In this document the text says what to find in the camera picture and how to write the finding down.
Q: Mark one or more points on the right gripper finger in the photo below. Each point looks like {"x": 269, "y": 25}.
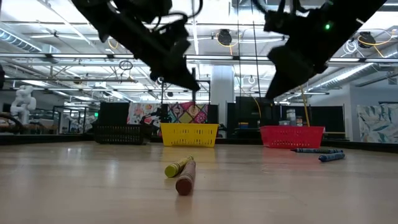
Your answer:
{"x": 276, "y": 87}
{"x": 295, "y": 83}

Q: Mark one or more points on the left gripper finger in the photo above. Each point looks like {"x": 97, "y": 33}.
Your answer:
{"x": 188, "y": 74}
{"x": 169, "y": 76}

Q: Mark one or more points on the yellow plastic basket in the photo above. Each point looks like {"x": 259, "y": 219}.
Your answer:
{"x": 188, "y": 135}

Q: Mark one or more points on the green crayon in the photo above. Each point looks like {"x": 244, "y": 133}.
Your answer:
{"x": 177, "y": 167}

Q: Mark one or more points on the brown crayon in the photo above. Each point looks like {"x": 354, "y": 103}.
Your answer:
{"x": 185, "y": 180}

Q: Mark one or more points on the black background robot arm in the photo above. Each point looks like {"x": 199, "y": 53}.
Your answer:
{"x": 163, "y": 116}

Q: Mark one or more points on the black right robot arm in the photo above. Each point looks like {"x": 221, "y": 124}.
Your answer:
{"x": 351, "y": 12}

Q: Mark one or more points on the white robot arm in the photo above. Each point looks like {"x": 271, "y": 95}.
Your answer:
{"x": 23, "y": 102}

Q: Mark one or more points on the stack of storage boxes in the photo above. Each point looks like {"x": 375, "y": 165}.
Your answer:
{"x": 291, "y": 116}

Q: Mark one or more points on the colourful patchwork quilt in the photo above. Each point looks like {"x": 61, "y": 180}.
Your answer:
{"x": 186, "y": 113}

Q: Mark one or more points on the white pillar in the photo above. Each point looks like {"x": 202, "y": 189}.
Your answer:
{"x": 222, "y": 93}

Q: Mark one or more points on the black cabinet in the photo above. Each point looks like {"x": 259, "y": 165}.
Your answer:
{"x": 245, "y": 112}

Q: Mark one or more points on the black partition panel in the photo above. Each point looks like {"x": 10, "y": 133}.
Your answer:
{"x": 113, "y": 113}
{"x": 326, "y": 116}

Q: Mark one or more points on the floral print cloth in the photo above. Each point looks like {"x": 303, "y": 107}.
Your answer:
{"x": 136, "y": 112}

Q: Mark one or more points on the red plastic basket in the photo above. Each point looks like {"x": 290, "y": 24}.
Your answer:
{"x": 292, "y": 137}

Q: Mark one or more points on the black plastic basket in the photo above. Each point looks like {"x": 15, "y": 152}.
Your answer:
{"x": 118, "y": 134}

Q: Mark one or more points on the leaf print cloth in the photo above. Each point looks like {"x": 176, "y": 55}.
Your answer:
{"x": 377, "y": 123}

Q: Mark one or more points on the black background rig frame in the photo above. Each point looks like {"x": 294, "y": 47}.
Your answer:
{"x": 205, "y": 82}

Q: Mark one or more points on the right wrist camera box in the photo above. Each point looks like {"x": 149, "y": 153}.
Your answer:
{"x": 289, "y": 62}

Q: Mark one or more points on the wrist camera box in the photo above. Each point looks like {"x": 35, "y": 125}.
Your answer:
{"x": 289, "y": 62}
{"x": 177, "y": 34}

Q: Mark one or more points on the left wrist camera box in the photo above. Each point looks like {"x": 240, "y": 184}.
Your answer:
{"x": 177, "y": 34}

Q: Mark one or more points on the grey ventilation duct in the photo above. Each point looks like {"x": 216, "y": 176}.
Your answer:
{"x": 18, "y": 42}
{"x": 357, "y": 71}

